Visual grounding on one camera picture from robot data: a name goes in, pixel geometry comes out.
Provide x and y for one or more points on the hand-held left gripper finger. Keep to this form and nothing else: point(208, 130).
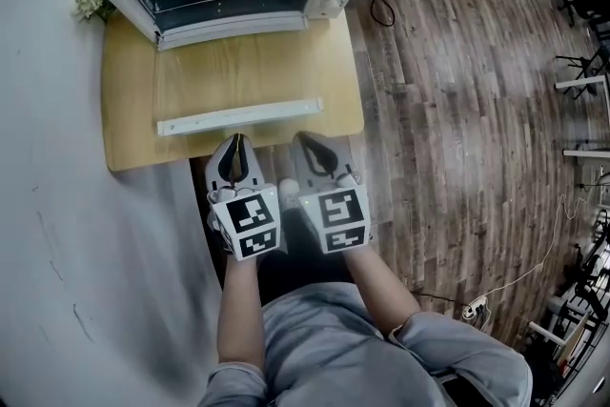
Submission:
point(252, 164)
point(220, 162)

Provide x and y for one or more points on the white oven knob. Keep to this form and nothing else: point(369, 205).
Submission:
point(330, 5)

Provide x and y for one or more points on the black swivel chair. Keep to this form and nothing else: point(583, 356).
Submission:
point(583, 2)

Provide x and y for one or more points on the person's right forearm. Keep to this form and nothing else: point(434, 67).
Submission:
point(376, 291)

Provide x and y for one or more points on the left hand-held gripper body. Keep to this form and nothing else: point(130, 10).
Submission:
point(250, 217)

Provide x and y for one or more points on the white power strip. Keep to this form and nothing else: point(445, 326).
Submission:
point(476, 307)

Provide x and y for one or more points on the person's white shoe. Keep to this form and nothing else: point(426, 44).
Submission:
point(288, 194)

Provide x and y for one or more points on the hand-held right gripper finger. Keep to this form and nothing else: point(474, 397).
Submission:
point(301, 167)
point(340, 157)

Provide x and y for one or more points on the glass toaster oven door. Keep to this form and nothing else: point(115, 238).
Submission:
point(238, 116)

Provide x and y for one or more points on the black metal stands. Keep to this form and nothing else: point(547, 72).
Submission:
point(588, 286)

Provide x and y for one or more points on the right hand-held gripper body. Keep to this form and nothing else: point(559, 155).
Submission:
point(340, 214)

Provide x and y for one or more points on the person's left forearm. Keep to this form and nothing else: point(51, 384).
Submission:
point(240, 314)

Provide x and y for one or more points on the person's grey shirt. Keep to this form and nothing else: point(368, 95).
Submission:
point(333, 357)

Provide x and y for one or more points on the white table frame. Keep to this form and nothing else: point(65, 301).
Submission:
point(583, 83)

